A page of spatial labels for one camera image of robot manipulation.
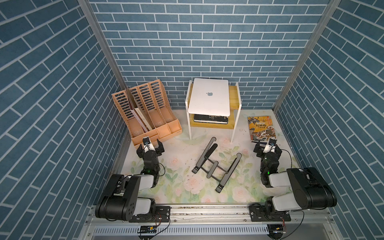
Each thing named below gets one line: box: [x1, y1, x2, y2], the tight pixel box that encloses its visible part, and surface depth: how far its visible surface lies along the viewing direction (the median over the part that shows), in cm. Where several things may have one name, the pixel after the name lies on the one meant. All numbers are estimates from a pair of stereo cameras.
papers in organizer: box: [129, 100, 153, 133], surface depth 86 cm
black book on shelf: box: [193, 114, 229, 124], surface depth 93 cm
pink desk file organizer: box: [111, 79, 183, 147], surface depth 104 cm
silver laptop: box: [188, 78, 230, 117], surface depth 81 cm
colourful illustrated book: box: [247, 115, 277, 143], surface depth 110 cm
